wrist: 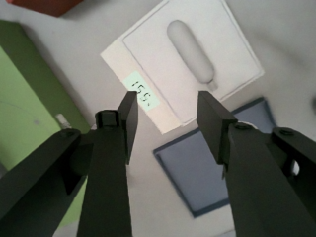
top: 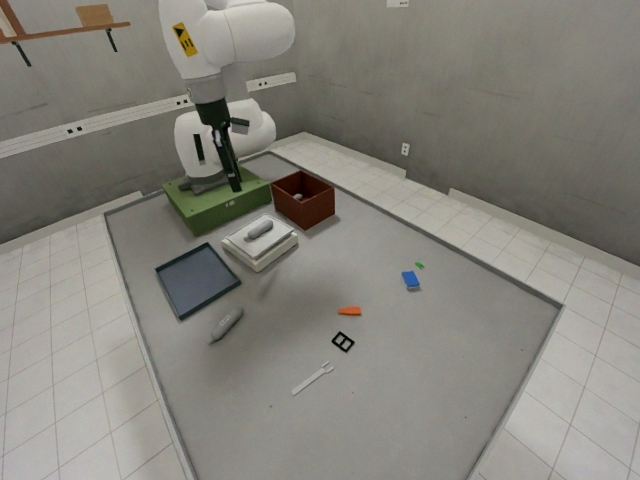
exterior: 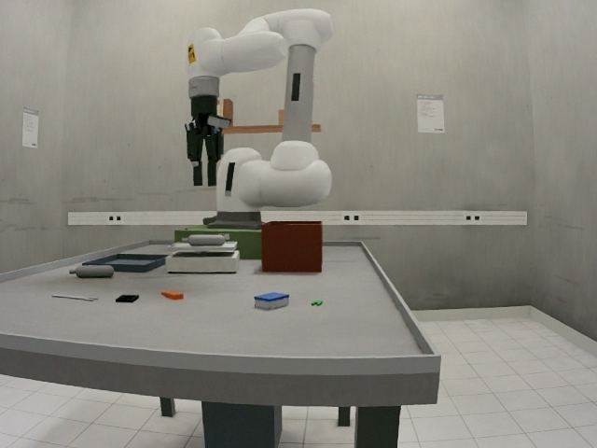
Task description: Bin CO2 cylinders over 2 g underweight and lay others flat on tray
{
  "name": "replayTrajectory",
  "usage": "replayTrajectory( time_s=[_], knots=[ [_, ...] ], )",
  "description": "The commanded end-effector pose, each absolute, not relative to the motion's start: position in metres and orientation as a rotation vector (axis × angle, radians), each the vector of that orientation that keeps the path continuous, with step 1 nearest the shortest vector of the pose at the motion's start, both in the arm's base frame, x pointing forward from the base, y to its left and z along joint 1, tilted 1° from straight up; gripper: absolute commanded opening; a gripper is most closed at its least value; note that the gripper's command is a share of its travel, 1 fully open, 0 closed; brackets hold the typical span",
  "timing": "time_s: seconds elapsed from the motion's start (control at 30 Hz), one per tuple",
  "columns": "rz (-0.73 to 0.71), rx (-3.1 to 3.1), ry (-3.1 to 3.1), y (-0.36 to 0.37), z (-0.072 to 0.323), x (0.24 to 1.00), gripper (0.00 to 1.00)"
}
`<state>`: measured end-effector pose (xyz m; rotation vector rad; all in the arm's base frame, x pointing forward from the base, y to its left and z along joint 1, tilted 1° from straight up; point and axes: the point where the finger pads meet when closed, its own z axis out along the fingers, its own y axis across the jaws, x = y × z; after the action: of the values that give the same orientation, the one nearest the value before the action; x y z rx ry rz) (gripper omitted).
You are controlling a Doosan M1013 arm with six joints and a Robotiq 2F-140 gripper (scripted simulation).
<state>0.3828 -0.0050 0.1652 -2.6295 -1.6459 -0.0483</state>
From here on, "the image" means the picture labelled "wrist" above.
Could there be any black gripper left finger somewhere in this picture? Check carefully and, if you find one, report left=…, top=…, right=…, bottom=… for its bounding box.
left=0, top=91, right=138, bottom=237

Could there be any red open box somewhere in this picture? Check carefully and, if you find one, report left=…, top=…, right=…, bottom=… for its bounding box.
left=6, top=0, right=86, bottom=20

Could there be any grey gas cylinder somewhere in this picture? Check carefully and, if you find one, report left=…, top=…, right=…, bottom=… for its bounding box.
left=167, top=19, right=219, bottom=91

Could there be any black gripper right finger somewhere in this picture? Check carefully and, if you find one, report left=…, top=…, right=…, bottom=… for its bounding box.
left=197, top=91, right=316, bottom=237

